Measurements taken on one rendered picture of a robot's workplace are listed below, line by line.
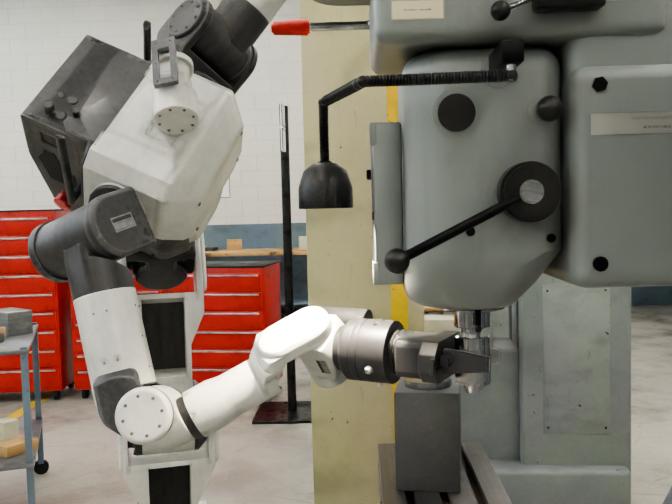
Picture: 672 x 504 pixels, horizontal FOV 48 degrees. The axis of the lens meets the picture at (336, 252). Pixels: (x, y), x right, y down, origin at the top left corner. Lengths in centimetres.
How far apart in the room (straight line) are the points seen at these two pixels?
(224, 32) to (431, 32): 55
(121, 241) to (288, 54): 915
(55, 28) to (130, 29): 99
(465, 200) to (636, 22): 28
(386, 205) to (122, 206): 41
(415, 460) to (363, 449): 142
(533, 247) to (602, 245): 8
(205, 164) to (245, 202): 887
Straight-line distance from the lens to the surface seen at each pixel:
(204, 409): 110
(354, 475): 290
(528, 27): 92
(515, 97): 93
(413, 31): 90
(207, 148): 125
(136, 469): 162
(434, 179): 91
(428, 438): 144
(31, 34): 1109
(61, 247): 117
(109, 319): 112
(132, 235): 115
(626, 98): 94
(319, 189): 97
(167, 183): 119
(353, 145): 273
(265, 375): 108
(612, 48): 95
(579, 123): 92
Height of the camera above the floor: 145
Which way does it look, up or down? 4 degrees down
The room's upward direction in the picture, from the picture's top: 1 degrees counter-clockwise
